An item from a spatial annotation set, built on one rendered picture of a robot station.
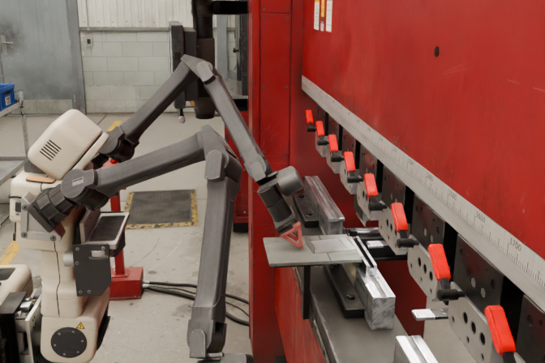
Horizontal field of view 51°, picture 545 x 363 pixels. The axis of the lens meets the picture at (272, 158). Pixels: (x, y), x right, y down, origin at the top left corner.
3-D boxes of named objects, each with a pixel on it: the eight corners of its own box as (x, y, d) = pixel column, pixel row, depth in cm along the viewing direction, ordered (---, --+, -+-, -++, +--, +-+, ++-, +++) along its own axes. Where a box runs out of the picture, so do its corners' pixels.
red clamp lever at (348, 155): (342, 150, 152) (348, 181, 146) (358, 150, 152) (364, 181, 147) (341, 154, 153) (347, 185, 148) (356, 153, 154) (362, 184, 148)
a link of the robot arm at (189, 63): (202, 57, 191) (189, 42, 182) (227, 80, 185) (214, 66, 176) (110, 152, 192) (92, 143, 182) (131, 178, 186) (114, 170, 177)
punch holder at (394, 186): (377, 231, 136) (381, 164, 131) (412, 229, 137) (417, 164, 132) (398, 258, 121) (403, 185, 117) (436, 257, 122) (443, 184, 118)
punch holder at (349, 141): (339, 180, 174) (341, 127, 170) (366, 179, 175) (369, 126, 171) (351, 196, 160) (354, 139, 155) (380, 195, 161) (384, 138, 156)
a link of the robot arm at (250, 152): (206, 82, 188) (191, 67, 178) (221, 72, 187) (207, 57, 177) (263, 189, 170) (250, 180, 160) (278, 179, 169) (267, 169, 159)
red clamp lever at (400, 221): (389, 201, 114) (400, 245, 108) (409, 200, 114) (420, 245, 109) (387, 205, 115) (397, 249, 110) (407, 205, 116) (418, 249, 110)
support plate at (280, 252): (263, 240, 175) (263, 237, 175) (346, 237, 178) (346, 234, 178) (269, 266, 158) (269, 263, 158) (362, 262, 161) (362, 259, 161)
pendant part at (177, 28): (171, 92, 292) (168, 20, 282) (195, 92, 294) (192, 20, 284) (173, 108, 249) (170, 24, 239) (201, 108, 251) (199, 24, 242)
